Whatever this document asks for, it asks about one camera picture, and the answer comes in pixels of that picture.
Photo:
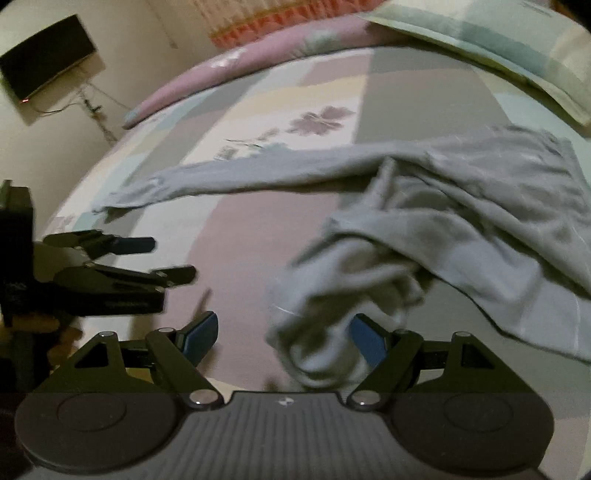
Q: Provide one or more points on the purple floral quilt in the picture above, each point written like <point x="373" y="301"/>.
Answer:
<point x="258" y="60"/>

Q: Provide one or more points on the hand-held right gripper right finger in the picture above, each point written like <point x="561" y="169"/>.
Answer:
<point x="369" y="341"/>

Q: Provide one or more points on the grey printed pants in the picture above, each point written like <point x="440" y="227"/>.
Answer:
<point x="461" y="217"/>

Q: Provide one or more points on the patterned orange curtain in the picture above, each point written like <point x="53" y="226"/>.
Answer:
<point x="277" y="23"/>

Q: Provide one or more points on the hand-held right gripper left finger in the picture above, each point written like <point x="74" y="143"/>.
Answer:
<point x="201" y="339"/>

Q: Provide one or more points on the black wall television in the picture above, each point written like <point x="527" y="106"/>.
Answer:
<point x="46" y="57"/>

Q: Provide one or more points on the checked green pillow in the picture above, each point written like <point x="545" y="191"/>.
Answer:
<point x="498" y="50"/>

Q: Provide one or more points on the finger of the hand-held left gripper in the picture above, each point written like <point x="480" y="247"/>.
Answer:
<point x="138" y="279"/>
<point x="134" y="244"/>

